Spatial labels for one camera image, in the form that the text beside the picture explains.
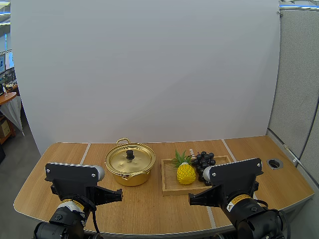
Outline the bunch of dark toy grapes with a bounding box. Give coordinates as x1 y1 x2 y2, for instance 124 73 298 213
191 151 216 187

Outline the grey partition panel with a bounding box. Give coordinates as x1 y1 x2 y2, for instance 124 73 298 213
266 9 319 186

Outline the black cable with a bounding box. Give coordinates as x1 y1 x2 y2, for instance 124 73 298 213
86 196 102 235
300 98 319 161
254 198 292 239

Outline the gold pot with two handles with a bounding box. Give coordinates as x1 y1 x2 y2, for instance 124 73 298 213
105 137 157 187

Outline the yellow toy pineapple green crown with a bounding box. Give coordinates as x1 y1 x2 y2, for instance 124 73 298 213
171 149 197 185

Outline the white backdrop sheet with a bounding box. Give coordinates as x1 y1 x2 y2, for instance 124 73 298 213
10 0 281 157

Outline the gold lid with black knob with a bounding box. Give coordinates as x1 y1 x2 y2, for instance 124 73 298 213
109 146 152 175

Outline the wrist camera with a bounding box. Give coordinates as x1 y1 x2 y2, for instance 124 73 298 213
188 157 263 207
44 162 124 207

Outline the shallow wooden tray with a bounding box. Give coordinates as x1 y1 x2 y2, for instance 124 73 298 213
160 155 231 197

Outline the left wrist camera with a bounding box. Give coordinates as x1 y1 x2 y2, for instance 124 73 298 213
44 162 124 207

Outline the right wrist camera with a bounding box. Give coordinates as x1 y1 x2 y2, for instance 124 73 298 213
188 157 263 207

